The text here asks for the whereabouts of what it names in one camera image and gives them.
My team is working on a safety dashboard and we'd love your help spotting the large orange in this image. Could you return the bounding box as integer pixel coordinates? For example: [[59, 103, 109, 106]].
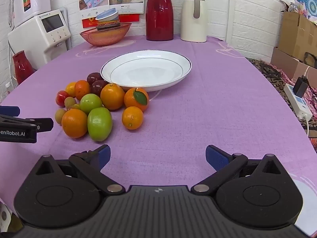
[[61, 108, 88, 138], [100, 83, 125, 110]]

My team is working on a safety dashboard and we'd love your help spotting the small green fruit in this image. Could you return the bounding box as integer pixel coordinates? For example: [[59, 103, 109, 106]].
[[80, 93, 103, 115]]

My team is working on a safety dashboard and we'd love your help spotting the pink glass bowl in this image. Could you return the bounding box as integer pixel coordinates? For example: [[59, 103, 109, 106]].
[[79, 22, 132, 47]]

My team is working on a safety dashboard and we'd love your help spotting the white plate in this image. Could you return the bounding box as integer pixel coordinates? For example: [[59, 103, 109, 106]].
[[100, 50, 192, 92]]

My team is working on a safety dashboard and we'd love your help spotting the small red vase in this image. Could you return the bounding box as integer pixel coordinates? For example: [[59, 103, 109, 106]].
[[12, 50, 35, 85]]

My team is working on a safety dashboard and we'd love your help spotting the brown patterned cloth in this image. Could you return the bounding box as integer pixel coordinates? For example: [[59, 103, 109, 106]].
[[245, 58, 317, 152]]

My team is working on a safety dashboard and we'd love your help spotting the black power adapter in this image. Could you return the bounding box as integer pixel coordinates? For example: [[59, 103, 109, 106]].
[[293, 76, 309, 98]]

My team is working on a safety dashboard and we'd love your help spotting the small yellow orange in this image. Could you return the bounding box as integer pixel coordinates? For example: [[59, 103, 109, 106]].
[[65, 82, 77, 98]]

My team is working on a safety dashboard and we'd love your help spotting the white power strip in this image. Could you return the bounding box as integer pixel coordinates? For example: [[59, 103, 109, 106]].
[[284, 83, 313, 121]]

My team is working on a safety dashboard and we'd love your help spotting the white thermos jug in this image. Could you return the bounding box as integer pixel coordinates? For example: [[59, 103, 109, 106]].
[[180, 0, 209, 42]]

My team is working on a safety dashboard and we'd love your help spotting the reddish tangerine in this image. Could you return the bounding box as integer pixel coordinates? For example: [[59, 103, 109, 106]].
[[74, 80, 90, 101]]

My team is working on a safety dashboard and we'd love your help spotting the small red tomato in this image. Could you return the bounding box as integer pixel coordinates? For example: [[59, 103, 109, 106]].
[[56, 90, 70, 107]]

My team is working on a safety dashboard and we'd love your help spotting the dark red plum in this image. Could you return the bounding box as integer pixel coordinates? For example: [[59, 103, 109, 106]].
[[91, 80, 108, 97], [87, 72, 102, 85]]

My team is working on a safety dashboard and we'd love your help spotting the cardboard box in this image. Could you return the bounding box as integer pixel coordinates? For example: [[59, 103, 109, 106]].
[[280, 11, 317, 69], [270, 47, 317, 88]]

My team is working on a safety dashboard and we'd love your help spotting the red thermos jug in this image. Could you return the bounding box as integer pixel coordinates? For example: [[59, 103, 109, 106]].
[[146, 0, 174, 41]]

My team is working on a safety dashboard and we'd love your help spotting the white appliance with screen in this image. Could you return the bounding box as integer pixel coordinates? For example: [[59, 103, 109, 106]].
[[8, 9, 72, 70]]

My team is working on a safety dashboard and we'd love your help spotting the large green fruit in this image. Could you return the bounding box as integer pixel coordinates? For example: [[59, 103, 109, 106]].
[[87, 107, 113, 142]]

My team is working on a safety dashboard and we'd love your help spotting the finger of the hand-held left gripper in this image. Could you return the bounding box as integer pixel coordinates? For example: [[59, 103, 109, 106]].
[[0, 114, 54, 132], [0, 106, 20, 117]]

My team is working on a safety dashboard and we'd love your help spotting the patterned brown bowl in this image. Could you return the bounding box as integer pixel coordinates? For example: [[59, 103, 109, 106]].
[[96, 20, 122, 32]]

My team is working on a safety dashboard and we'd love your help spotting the orange with green leaf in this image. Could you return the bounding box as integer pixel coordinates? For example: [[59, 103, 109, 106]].
[[124, 87, 150, 112]]

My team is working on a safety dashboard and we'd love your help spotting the purple tablecloth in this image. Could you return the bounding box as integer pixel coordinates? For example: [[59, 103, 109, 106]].
[[0, 35, 317, 238]]

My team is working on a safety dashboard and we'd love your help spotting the red paper sheet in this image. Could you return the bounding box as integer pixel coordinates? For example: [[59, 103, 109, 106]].
[[82, 13, 140, 29]]

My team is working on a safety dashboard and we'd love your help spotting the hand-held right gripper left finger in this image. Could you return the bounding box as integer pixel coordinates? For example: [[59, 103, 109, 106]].
[[34, 144, 125, 194]]

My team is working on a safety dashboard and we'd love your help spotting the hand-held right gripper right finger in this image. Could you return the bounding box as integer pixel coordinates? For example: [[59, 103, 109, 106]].
[[191, 144, 284, 194]]

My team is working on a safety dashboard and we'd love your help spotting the blue and white bowl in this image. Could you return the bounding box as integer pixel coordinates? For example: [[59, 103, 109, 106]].
[[95, 8, 120, 23]]

